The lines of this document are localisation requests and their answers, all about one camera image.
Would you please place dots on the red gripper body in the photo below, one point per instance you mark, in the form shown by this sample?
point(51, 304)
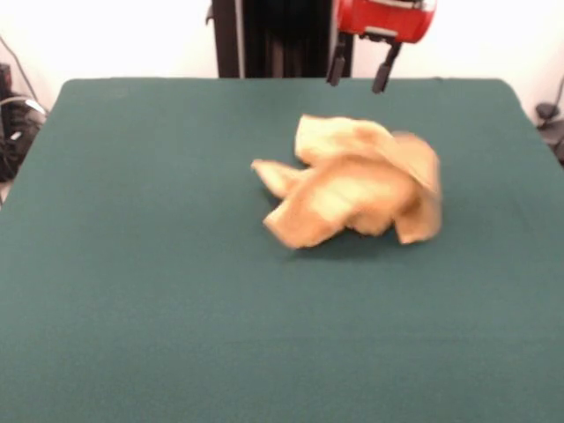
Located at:
point(383, 22)

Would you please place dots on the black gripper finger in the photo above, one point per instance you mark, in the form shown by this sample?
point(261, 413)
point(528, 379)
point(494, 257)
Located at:
point(337, 64)
point(384, 70)

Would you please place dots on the yellow terry towel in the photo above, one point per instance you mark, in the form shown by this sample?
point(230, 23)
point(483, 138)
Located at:
point(352, 194)

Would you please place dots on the black stand foot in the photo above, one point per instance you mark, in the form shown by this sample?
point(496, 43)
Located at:
point(551, 128)

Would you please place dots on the dark green table cloth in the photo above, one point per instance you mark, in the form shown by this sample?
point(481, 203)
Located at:
point(282, 317)

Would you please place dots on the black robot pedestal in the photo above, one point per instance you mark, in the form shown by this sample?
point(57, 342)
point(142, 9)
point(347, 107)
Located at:
point(264, 44)

